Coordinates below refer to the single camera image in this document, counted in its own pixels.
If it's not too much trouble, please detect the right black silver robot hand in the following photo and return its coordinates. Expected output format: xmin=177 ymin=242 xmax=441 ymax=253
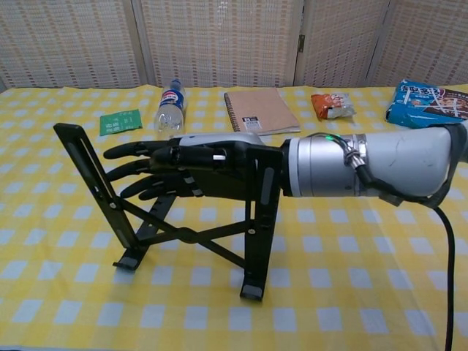
xmin=103 ymin=132 xmax=284 ymax=201

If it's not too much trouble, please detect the black folding laptop stand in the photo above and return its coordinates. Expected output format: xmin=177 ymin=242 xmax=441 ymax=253
xmin=53 ymin=123 xmax=284 ymax=301

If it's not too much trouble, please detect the yellow checkered tablecloth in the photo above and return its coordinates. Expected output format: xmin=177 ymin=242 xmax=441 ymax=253
xmin=0 ymin=84 xmax=468 ymax=351

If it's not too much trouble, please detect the brown spiral notebook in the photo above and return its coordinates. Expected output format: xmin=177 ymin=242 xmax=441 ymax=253
xmin=223 ymin=88 xmax=301 ymax=136

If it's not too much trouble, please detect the clear Pepsi plastic bottle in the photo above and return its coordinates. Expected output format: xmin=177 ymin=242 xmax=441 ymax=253
xmin=154 ymin=78 xmax=188 ymax=140

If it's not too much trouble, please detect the green paper packet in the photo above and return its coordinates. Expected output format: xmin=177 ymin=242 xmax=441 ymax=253
xmin=99 ymin=108 xmax=143 ymax=137

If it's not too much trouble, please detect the bamboo folding screen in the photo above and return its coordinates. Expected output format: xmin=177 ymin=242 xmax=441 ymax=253
xmin=0 ymin=0 xmax=468 ymax=91

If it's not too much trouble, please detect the orange white snack packet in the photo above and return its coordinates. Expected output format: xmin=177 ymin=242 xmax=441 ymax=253
xmin=310 ymin=91 xmax=358 ymax=121

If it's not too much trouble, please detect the blue biscuit package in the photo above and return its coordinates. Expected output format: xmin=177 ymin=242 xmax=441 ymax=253
xmin=384 ymin=78 xmax=468 ymax=129

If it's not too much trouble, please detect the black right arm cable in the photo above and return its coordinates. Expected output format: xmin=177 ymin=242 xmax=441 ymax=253
xmin=356 ymin=160 xmax=457 ymax=351

